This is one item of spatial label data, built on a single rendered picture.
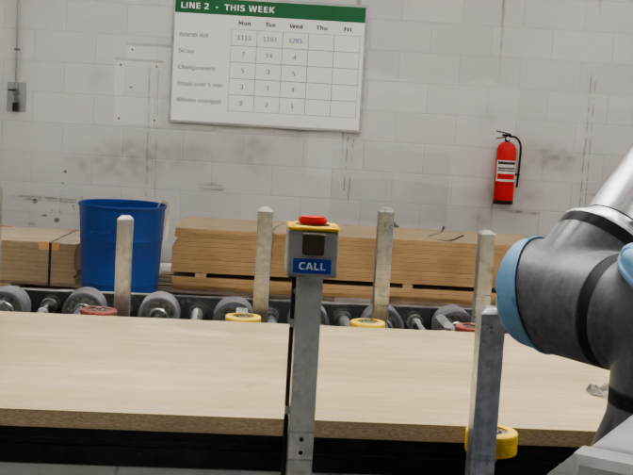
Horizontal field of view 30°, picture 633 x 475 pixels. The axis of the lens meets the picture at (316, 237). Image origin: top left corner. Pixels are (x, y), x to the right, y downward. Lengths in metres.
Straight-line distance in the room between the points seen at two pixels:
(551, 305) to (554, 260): 0.05
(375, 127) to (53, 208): 2.49
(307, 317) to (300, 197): 7.24
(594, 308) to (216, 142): 7.81
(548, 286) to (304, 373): 0.56
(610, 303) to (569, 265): 0.08
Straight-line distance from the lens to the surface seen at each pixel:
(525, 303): 1.21
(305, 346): 1.65
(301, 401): 1.67
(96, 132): 8.99
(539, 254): 1.22
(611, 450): 0.60
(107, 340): 2.37
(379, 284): 2.75
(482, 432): 1.71
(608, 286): 1.14
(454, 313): 3.20
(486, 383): 1.70
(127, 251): 2.74
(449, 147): 8.91
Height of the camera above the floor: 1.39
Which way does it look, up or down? 7 degrees down
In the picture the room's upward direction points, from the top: 3 degrees clockwise
